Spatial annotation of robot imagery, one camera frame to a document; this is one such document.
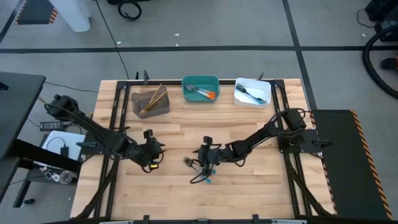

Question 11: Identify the black caster foot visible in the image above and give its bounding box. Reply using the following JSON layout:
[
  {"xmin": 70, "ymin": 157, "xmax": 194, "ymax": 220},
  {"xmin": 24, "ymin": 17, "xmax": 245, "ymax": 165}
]
[{"xmin": 381, "ymin": 57, "xmax": 398, "ymax": 71}]

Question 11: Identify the teal plastic bin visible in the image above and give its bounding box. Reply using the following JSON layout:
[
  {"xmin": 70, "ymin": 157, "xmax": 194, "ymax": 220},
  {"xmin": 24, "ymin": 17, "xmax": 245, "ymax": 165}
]
[{"xmin": 182, "ymin": 75, "xmax": 221, "ymax": 103}]

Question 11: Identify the black floor cable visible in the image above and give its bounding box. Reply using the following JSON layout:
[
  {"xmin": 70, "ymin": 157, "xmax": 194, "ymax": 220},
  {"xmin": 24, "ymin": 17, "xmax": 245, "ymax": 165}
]
[{"xmin": 95, "ymin": 0, "xmax": 131, "ymax": 80}]

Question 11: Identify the black desk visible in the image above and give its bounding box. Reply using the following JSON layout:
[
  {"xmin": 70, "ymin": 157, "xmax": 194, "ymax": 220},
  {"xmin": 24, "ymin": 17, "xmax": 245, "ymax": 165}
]
[{"xmin": 0, "ymin": 72, "xmax": 81, "ymax": 209}]

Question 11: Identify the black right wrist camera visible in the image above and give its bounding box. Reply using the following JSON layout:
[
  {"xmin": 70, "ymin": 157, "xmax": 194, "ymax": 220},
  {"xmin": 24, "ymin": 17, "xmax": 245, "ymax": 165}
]
[{"xmin": 217, "ymin": 145, "xmax": 239, "ymax": 163}]

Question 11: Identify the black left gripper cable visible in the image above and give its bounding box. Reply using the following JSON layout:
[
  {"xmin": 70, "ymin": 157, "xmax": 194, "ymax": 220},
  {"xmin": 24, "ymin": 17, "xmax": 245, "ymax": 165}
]
[{"xmin": 141, "ymin": 151, "xmax": 165, "ymax": 174}]

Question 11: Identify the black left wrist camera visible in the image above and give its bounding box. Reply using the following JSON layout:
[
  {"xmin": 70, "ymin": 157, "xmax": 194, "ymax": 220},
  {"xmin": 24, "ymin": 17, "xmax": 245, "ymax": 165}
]
[{"xmin": 119, "ymin": 138, "xmax": 141, "ymax": 159}]

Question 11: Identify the coiled black cable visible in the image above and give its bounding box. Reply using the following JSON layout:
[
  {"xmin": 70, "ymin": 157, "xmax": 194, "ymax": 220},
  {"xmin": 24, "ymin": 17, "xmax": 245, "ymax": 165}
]
[{"xmin": 117, "ymin": 0, "xmax": 143, "ymax": 22}]

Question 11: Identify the black equipment case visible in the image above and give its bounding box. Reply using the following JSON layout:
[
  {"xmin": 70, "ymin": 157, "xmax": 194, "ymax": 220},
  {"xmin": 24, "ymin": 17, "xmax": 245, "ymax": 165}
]
[{"xmin": 365, "ymin": 0, "xmax": 398, "ymax": 43}]

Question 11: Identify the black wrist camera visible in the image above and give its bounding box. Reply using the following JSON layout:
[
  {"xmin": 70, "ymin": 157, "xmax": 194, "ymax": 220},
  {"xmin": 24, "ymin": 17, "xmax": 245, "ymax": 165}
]
[
  {"xmin": 119, "ymin": 138, "xmax": 141, "ymax": 159},
  {"xmin": 217, "ymin": 145, "xmax": 239, "ymax": 163}
]

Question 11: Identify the black power brick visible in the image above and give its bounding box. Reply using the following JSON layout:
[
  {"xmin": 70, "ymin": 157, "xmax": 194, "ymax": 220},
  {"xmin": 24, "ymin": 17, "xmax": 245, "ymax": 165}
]
[{"xmin": 39, "ymin": 121, "xmax": 65, "ymax": 132}]

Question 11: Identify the blue-handled black fork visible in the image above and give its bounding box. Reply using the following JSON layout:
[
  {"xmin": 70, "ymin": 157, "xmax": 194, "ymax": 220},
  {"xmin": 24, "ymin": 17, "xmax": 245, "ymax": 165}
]
[
  {"xmin": 238, "ymin": 85, "xmax": 268, "ymax": 105},
  {"xmin": 182, "ymin": 156, "xmax": 216, "ymax": 174},
  {"xmin": 235, "ymin": 83, "xmax": 267, "ymax": 105},
  {"xmin": 183, "ymin": 157, "xmax": 212, "ymax": 185}
]

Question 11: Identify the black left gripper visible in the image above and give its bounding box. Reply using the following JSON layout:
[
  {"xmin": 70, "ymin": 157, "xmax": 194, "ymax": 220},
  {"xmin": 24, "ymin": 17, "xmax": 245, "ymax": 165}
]
[{"xmin": 139, "ymin": 129, "xmax": 167, "ymax": 165}]

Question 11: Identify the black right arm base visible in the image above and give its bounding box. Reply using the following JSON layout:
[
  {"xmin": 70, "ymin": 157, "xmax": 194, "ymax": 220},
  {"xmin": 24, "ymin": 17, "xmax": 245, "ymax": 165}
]
[{"xmin": 276, "ymin": 129, "xmax": 333, "ymax": 154}]

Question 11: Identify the small hazard-striped mat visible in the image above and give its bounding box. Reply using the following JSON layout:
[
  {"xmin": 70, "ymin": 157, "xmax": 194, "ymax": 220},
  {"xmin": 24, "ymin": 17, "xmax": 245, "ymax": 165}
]
[{"xmin": 14, "ymin": 0, "xmax": 59, "ymax": 26}]

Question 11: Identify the white pillar base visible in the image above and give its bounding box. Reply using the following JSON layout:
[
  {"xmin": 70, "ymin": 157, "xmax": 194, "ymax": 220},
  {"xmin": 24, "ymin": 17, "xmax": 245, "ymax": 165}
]
[{"xmin": 49, "ymin": 0, "xmax": 93, "ymax": 33}]

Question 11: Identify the grey translucent plastic bin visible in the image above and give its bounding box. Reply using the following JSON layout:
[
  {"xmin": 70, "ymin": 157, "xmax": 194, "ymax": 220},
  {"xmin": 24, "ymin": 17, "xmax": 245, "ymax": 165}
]
[{"xmin": 130, "ymin": 85, "xmax": 171, "ymax": 120}]

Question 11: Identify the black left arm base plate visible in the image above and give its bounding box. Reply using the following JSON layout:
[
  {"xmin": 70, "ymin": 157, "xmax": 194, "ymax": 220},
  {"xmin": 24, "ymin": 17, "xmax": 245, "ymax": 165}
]
[{"xmin": 76, "ymin": 132, "xmax": 125, "ymax": 156}]

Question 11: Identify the white board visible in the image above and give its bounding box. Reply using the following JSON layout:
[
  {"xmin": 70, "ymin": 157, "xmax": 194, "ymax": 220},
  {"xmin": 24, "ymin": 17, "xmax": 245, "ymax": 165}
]
[{"xmin": 41, "ymin": 129, "xmax": 86, "ymax": 162}]

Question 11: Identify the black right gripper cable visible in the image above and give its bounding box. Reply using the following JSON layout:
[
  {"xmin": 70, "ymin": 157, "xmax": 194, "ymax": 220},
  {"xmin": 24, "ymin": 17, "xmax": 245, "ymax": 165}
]
[{"xmin": 189, "ymin": 161, "xmax": 218, "ymax": 184}]

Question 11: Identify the black hazard-striped floor mat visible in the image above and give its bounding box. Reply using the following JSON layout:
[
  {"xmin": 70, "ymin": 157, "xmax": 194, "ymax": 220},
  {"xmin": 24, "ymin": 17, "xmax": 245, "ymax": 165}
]
[{"xmin": 310, "ymin": 108, "xmax": 395, "ymax": 221}]

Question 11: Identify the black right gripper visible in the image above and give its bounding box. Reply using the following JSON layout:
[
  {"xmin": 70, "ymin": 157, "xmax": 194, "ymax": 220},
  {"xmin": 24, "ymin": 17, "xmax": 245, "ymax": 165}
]
[{"xmin": 189, "ymin": 136, "xmax": 225, "ymax": 177}]

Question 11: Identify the thick black hose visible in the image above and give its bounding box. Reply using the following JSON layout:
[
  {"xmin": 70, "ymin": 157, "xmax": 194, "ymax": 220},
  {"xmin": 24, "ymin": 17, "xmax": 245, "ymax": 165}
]
[{"xmin": 362, "ymin": 24, "xmax": 398, "ymax": 100}]

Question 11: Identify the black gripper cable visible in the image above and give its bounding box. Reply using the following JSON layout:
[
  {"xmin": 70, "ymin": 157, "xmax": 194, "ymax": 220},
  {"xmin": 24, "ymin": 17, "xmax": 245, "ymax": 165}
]
[
  {"xmin": 141, "ymin": 151, "xmax": 165, "ymax": 174},
  {"xmin": 189, "ymin": 161, "xmax": 218, "ymax": 184}
]

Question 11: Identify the white plastic bin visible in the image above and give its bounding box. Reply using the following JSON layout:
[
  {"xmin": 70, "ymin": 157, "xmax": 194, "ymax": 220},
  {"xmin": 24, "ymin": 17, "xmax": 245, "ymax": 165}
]
[{"xmin": 233, "ymin": 77, "xmax": 272, "ymax": 110}]

